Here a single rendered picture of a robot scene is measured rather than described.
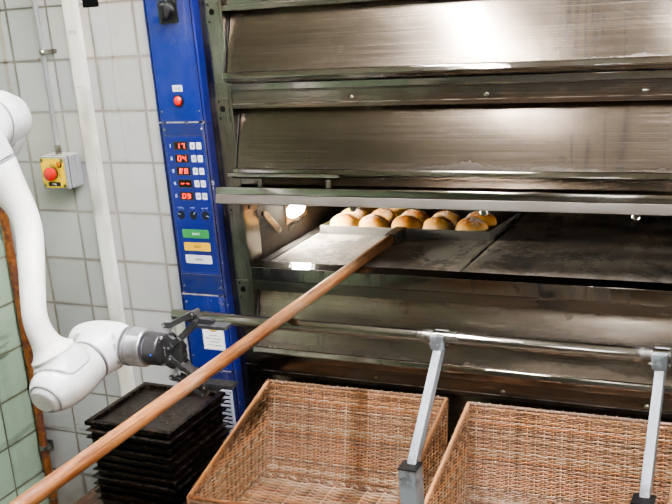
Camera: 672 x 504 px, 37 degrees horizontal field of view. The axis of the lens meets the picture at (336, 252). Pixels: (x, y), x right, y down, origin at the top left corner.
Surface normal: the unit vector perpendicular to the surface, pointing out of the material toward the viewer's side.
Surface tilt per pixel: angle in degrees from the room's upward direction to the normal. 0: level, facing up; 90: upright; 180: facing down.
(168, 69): 90
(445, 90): 90
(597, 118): 70
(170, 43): 90
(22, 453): 90
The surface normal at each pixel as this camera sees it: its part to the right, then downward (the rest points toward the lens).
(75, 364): 0.69, -0.40
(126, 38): -0.43, 0.28
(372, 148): -0.44, -0.06
